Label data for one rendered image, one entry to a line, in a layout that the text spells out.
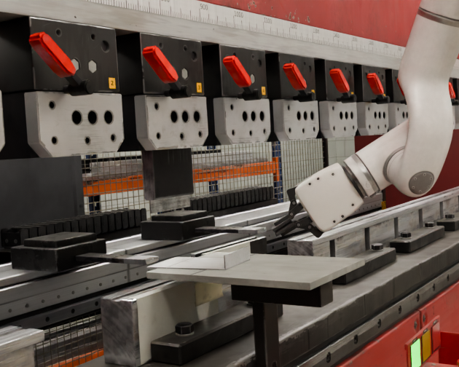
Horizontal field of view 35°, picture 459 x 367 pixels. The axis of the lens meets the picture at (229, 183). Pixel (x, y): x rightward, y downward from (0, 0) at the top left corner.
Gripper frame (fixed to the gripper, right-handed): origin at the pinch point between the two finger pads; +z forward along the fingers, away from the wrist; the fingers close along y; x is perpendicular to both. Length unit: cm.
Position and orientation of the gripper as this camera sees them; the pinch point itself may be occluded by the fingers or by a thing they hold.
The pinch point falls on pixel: (283, 226)
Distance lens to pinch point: 136.5
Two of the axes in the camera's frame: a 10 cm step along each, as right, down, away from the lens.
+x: -0.4, 0.6, -10.0
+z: -8.4, 5.4, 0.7
